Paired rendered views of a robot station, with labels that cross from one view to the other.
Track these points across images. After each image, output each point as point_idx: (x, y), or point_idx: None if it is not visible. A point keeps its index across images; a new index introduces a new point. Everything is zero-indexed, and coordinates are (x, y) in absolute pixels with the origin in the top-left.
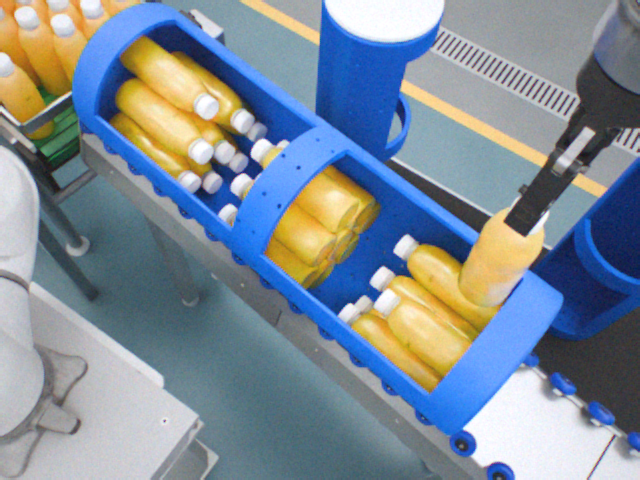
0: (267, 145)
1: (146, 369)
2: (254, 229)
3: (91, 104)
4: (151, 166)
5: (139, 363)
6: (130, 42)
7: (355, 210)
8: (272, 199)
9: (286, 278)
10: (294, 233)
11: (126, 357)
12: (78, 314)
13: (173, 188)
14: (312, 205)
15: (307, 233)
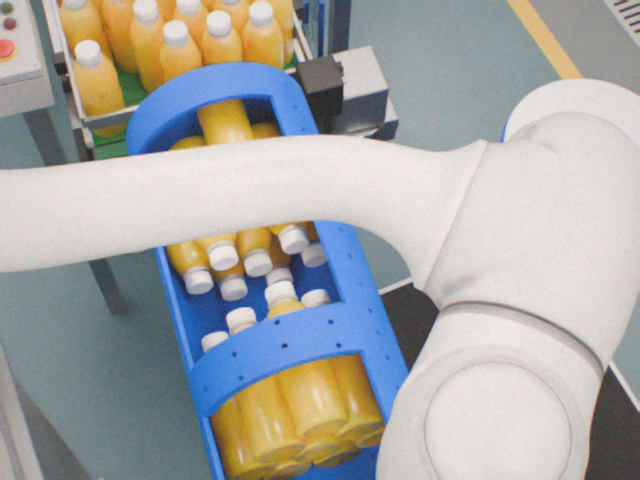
0: (285, 292)
1: (34, 471)
2: (207, 386)
3: (136, 149)
4: (156, 249)
5: (32, 460)
6: (203, 105)
7: (340, 424)
8: (238, 366)
9: (213, 462)
10: (254, 413)
11: (24, 445)
12: (8, 368)
13: (165, 286)
14: (288, 393)
15: (267, 422)
